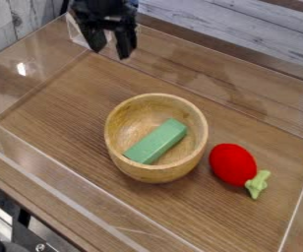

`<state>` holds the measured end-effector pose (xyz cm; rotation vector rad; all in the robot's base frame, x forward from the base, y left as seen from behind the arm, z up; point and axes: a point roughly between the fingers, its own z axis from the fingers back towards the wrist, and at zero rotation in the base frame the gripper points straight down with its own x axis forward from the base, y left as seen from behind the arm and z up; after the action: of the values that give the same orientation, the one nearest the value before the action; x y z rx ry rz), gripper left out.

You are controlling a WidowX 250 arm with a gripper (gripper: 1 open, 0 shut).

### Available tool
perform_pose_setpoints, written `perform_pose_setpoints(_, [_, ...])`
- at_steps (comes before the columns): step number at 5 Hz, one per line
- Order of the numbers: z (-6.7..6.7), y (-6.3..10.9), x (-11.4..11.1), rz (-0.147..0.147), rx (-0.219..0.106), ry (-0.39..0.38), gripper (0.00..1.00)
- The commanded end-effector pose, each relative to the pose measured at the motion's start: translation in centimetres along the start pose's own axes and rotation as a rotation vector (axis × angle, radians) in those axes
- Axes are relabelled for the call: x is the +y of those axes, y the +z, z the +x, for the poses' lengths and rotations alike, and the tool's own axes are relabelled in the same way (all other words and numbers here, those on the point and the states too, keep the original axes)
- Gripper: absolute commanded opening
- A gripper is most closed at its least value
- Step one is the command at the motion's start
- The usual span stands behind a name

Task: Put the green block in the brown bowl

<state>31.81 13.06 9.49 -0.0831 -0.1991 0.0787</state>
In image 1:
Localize red plush strawberry toy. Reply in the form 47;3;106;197
207;144;270;200

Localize black table leg bracket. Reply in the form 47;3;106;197
11;209;60;252

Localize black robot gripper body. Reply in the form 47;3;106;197
70;0;138;31

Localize green rectangular block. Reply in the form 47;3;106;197
122;118;187;164

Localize clear acrylic corner bracket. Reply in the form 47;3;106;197
64;13;90;49

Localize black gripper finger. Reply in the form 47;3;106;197
79;23;107;53
114;26;136;59

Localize clear acrylic tray walls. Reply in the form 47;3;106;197
0;19;303;252

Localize brown wooden bowl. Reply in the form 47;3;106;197
104;94;207;183

